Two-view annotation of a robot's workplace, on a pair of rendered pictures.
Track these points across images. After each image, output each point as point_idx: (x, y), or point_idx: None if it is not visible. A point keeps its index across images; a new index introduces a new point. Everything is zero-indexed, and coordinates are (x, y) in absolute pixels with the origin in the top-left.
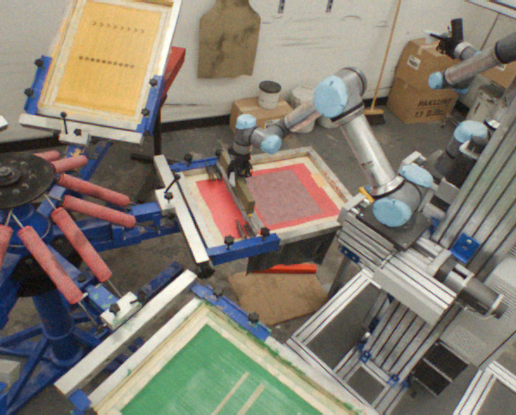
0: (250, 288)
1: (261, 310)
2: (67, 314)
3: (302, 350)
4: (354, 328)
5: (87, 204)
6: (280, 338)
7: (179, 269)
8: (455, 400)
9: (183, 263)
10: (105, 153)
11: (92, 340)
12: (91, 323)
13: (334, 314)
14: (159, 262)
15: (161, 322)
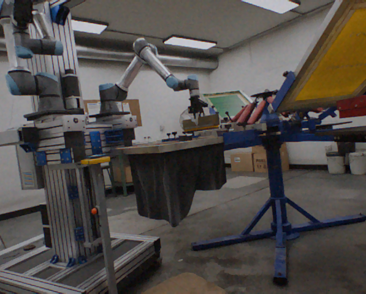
0: (202, 290)
1: (184, 280)
2: (270, 186)
3: (146, 239)
4: (103, 260)
5: (245, 108)
6: (162, 275)
7: (274, 274)
8: (43, 253)
9: (281, 290)
10: (324, 139)
11: (262, 208)
12: (293, 244)
13: (121, 257)
14: (303, 283)
15: (253, 256)
